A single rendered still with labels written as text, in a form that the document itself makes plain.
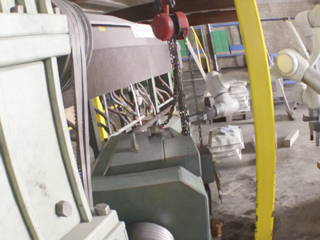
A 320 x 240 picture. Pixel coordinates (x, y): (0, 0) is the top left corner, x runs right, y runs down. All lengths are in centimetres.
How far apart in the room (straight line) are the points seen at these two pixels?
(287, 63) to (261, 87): 22
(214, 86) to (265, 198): 78
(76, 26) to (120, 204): 53
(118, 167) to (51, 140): 44
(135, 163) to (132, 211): 18
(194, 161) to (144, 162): 16
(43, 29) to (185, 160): 65
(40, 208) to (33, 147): 12
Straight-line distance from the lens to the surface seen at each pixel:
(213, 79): 188
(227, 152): 340
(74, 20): 76
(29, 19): 60
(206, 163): 132
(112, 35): 209
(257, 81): 132
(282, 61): 145
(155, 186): 92
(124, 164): 104
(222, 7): 329
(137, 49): 239
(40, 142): 62
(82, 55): 76
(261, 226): 159
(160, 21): 156
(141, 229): 93
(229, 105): 185
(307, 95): 193
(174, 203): 95
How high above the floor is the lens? 119
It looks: 10 degrees down
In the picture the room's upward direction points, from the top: 9 degrees counter-clockwise
